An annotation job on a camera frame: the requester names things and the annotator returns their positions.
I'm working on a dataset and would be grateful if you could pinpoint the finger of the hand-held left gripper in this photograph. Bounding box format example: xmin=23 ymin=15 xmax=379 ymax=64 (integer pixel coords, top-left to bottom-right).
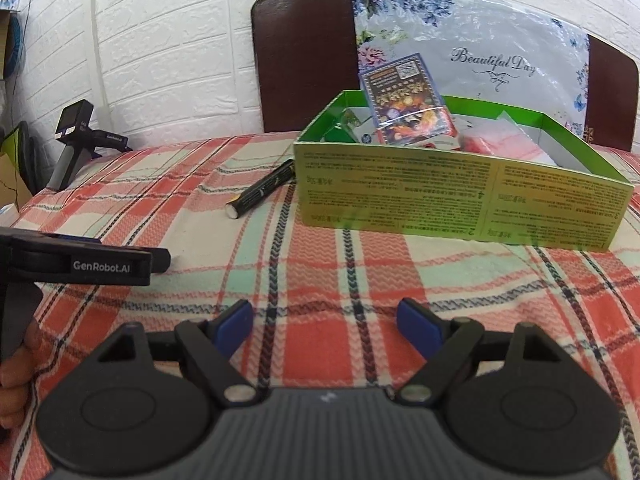
xmin=149 ymin=248 xmax=172 ymax=275

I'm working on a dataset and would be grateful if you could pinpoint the plaid tablecloth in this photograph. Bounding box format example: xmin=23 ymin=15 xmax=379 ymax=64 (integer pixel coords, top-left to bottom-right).
xmin=0 ymin=132 xmax=640 ymax=480

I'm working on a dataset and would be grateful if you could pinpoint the black pen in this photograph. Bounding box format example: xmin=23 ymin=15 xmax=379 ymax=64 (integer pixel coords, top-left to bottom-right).
xmin=225 ymin=158 xmax=296 ymax=220

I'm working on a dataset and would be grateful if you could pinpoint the black green bag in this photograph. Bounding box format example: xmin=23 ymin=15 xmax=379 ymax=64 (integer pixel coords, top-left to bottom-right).
xmin=0 ymin=121 xmax=40 ymax=197

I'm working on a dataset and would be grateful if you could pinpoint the white floral pouch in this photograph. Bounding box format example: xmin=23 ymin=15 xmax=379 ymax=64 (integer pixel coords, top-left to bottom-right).
xmin=340 ymin=106 xmax=382 ymax=145

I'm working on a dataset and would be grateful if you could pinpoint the black handheld camera device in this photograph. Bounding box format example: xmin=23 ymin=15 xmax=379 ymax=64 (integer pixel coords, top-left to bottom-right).
xmin=47 ymin=100 xmax=134 ymax=192

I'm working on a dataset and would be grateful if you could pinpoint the person's left hand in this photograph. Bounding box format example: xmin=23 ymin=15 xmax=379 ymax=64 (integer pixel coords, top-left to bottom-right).
xmin=0 ymin=321 xmax=45 ymax=432

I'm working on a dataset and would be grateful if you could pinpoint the pink plastic packet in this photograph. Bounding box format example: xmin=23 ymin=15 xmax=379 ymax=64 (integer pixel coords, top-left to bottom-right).
xmin=459 ymin=121 xmax=559 ymax=167

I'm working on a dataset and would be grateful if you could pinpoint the colourful card pack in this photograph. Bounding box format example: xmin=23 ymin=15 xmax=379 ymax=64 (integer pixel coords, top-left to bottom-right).
xmin=357 ymin=52 xmax=459 ymax=148

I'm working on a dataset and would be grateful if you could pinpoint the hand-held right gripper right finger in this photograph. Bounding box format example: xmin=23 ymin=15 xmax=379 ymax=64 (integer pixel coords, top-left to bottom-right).
xmin=396 ymin=297 xmax=564 ymax=407

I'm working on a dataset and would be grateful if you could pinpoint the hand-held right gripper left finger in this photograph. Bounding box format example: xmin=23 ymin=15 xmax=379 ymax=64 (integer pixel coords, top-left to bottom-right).
xmin=96 ymin=299 xmax=264 ymax=409

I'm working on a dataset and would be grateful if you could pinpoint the green cardboard box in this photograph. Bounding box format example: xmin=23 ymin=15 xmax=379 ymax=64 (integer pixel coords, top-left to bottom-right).
xmin=293 ymin=89 xmax=637 ymax=253

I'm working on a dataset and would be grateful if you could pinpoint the blue ring-shaped object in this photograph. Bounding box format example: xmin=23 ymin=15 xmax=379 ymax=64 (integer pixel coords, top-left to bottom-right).
xmin=2 ymin=10 xmax=27 ymax=81

